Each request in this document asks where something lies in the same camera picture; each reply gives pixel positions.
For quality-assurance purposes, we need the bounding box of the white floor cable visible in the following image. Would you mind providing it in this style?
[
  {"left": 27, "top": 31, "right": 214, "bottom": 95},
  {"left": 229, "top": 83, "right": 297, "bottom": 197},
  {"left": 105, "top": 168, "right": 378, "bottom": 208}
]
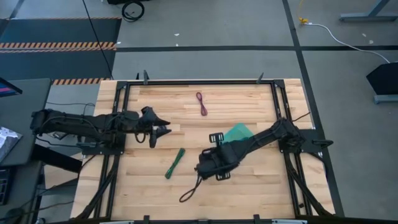
[{"left": 303, "top": 22, "right": 391, "bottom": 64}]

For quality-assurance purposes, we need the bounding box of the teal translucent plastic bin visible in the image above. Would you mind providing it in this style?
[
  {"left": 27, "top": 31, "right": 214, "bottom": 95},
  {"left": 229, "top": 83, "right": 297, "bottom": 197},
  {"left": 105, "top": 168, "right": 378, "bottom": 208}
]
[{"left": 222, "top": 122, "right": 255, "bottom": 144}]

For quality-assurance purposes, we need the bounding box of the grey desk leg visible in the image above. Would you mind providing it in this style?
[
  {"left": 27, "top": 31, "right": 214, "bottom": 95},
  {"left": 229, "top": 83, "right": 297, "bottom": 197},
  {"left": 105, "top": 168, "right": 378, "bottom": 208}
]
[{"left": 338, "top": 0, "right": 398, "bottom": 22}]

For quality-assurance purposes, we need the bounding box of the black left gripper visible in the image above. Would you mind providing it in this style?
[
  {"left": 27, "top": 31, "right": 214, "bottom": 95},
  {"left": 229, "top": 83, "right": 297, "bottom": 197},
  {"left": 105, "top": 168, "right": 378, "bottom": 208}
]
[{"left": 136, "top": 106, "right": 172, "bottom": 149}]

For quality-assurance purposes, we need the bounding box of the black aluminium table frame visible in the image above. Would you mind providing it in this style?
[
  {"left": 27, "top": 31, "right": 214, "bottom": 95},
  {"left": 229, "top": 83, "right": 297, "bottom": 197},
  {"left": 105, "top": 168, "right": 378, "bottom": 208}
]
[{"left": 74, "top": 70, "right": 346, "bottom": 224}]

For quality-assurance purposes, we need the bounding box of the long black hanging cable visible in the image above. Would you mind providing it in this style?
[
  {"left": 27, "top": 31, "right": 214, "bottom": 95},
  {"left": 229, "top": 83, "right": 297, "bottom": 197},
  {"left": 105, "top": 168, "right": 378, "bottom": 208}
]
[{"left": 81, "top": 0, "right": 114, "bottom": 80}]

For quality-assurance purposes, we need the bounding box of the black USB-C cable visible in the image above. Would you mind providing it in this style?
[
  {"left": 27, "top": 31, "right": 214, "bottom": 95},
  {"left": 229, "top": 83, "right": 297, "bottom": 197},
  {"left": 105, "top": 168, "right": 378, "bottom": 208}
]
[{"left": 178, "top": 175, "right": 203, "bottom": 203}]

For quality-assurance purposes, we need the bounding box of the computer monitor on desk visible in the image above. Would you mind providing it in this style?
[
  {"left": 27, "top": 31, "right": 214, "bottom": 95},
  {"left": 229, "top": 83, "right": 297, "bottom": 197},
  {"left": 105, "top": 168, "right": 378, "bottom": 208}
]
[{"left": 0, "top": 77, "right": 23, "bottom": 98}]

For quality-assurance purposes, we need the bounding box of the black hazard-striped floor mat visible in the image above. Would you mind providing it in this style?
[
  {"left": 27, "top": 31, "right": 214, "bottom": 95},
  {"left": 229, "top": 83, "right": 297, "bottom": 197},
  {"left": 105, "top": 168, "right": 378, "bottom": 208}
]
[{"left": 0, "top": 17, "right": 123, "bottom": 86}]

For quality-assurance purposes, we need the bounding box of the yellow floor cable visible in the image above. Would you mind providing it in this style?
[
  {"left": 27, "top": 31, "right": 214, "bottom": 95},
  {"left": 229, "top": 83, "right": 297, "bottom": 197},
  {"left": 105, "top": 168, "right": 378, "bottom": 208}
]
[{"left": 297, "top": 0, "right": 309, "bottom": 25}]

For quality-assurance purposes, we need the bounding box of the black box on grey base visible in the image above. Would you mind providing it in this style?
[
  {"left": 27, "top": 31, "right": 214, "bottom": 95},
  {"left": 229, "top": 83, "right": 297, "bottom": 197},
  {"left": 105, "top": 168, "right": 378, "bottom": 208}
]
[{"left": 366, "top": 61, "right": 398, "bottom": 105}]

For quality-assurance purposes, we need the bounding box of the grey side desk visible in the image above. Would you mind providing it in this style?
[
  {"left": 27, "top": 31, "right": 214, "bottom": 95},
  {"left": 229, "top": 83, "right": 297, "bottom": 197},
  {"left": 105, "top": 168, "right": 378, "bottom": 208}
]
[{"left": 0, "top": 77, "right": 52, "bottom": 167}]

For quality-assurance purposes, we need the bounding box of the black keyboard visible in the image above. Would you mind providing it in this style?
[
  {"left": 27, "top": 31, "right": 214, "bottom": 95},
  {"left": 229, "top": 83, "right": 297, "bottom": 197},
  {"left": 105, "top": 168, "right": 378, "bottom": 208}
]
[{"left": 0, "top": 167, "right": 13, "bottom": 206}]

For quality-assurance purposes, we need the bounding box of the black-white printed pad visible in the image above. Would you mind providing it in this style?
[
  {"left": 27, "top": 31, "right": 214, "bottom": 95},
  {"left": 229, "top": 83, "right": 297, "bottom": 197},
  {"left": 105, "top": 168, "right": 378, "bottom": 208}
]
[{"left": 0, "top": 126, "right": 24, "bottom": 163}]

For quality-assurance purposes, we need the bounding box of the coiled black floor cable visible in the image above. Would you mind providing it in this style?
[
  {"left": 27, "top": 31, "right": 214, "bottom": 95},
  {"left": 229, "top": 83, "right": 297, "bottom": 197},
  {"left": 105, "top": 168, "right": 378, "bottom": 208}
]
[{"left": 121, "top": 0, "right": 146, "bottom": 23}]

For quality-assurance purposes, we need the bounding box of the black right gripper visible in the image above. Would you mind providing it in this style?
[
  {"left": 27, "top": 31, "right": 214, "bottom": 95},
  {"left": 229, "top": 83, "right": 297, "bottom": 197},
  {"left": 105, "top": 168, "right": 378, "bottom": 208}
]
[{"left": 195, "top": 132, "right": 242, "bottom": 182}]

